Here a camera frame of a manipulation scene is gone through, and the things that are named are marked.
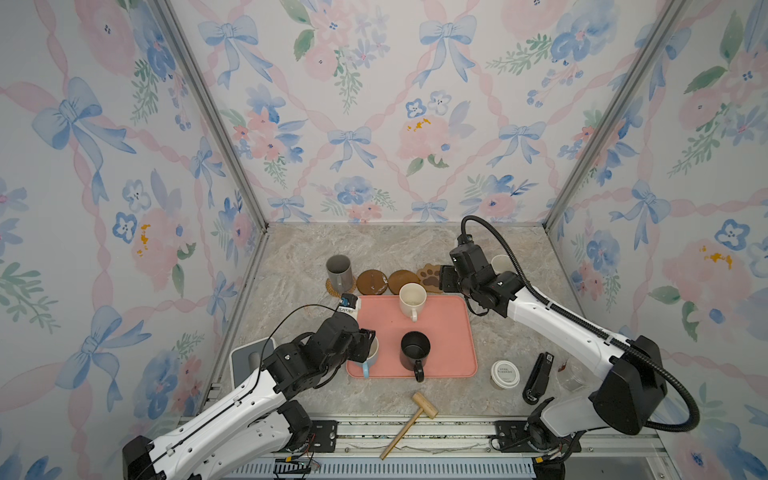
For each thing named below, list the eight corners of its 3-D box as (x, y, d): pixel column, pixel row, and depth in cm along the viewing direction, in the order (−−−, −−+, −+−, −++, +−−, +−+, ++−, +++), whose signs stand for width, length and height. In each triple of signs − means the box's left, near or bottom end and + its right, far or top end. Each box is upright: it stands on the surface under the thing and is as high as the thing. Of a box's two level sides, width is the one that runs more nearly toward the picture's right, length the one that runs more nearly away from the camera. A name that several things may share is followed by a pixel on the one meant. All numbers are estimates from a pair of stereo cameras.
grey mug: (328, 301, 100) (323, 282, 91) (332, 274, 107) (327, 254, 98) (350, 301, 100) (347, 282, 91) (353, 274, 107) (350, 254, 98)
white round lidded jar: (488, 393, 83) (496, 385, 77) (483, 370, 87) (491, 360, 81) (512, 393, 83) (522, 385, 77) (506, 370, 87) (515, 360, 81)
